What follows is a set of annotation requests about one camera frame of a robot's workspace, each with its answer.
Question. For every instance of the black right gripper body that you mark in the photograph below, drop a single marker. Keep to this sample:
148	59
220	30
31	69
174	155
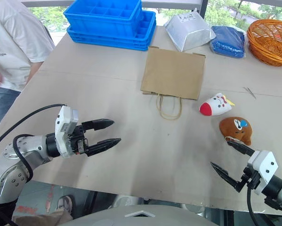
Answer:
251	177

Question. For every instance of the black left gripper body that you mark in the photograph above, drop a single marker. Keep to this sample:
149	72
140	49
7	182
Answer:
78	136

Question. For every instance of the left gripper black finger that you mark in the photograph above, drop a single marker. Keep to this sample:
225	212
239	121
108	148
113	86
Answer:
103	146
100	123

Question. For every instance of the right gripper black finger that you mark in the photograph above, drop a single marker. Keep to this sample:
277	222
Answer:
225	175
240	148

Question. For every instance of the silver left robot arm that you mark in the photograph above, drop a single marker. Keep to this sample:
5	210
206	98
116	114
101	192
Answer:
11	171

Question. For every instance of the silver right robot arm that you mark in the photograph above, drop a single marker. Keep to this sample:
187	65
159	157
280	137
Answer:
276	188

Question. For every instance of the brown plush toy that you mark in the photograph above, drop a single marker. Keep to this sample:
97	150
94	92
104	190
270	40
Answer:
237	129

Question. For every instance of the white red plush toy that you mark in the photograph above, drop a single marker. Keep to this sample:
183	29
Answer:
217	104

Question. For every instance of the thin metal tweezers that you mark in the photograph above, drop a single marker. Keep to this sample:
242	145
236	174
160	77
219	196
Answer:
250	92

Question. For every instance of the grey sneaker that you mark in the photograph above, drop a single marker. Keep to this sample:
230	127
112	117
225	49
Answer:
65	203

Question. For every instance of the silver robot torso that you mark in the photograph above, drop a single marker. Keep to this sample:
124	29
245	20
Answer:
143	216

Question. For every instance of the large blue plastic crate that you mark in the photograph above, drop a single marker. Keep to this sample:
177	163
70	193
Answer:
140	40

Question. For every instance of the small blue divided plastic crate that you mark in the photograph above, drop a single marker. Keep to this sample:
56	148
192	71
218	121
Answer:
103	21

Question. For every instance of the blue plastic-wrapped package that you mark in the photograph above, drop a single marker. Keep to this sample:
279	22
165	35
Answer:
228	42

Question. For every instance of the orange wicker basket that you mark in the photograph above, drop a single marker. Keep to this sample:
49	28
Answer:
270	42

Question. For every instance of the person in white T-shirt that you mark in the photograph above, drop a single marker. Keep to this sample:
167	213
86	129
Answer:
11	37

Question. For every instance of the silver foil pouch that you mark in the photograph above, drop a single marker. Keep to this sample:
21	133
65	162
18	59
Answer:
190	30

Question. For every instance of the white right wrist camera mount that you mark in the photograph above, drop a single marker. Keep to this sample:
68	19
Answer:
264	164

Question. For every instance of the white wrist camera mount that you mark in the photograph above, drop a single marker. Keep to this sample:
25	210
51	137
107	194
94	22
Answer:
264	164
63	122

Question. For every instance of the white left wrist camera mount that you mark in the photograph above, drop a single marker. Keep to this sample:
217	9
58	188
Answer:
63	122

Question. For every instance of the dark window frame post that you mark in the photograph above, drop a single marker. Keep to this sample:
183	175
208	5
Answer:
203	8

